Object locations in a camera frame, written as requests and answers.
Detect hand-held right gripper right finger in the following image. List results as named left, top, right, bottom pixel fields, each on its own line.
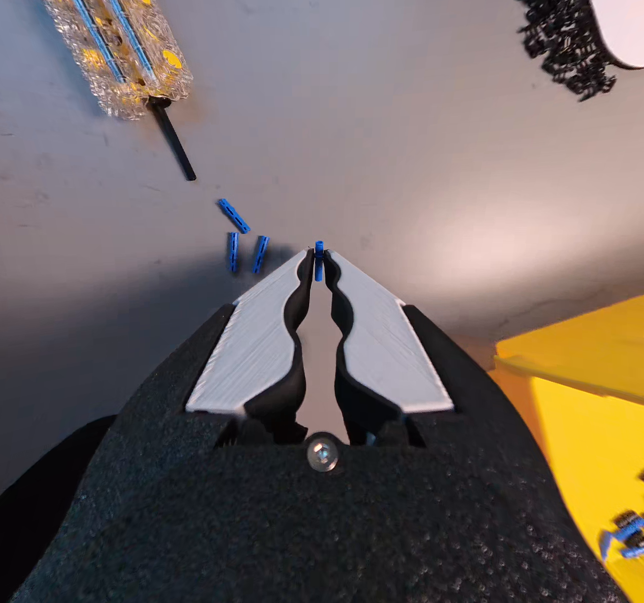
left=322, top=249, right=454, bottom=415

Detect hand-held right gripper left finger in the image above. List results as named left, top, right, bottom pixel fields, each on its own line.
left=185, top=248, right=315, bottom=415

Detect yellow corrugated box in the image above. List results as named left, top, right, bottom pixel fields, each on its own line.
left=487, top=295, right=644, bottom=603

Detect clear toy brick engine model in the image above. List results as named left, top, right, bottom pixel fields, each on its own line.
left=31, top=0, right=198, bottom=182

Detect grey desk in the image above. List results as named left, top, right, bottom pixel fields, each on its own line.
left=0, top=0, right=644, bottom=493

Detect pile of small black pins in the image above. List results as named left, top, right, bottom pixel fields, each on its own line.
left=512, top=0, right=618, bottom=102

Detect white tray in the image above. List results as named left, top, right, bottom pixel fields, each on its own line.
left=576, top=0, right=644, bottom=70

